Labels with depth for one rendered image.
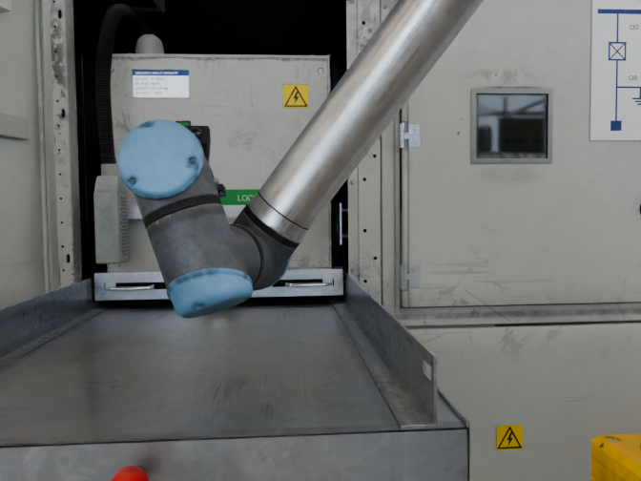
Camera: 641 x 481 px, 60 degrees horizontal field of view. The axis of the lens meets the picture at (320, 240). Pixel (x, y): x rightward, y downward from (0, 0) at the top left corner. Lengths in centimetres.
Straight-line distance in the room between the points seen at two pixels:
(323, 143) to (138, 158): 22
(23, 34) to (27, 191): 31
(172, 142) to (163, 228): 9
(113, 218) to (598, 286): 104
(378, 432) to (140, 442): 22
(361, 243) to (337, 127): 54
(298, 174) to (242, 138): 55
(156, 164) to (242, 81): 67
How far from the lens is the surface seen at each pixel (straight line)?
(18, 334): 99
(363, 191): 120
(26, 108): 128
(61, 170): 127
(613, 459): 42
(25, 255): 125
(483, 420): 133
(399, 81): 71
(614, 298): 139
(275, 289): 123
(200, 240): 61
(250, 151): 124
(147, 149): 63
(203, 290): 60
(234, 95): 126
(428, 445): 57
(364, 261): 120
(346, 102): 70
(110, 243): 117
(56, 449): 58
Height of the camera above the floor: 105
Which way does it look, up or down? 3 degrees down
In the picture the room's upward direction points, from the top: 1 degrees counter-clockwise
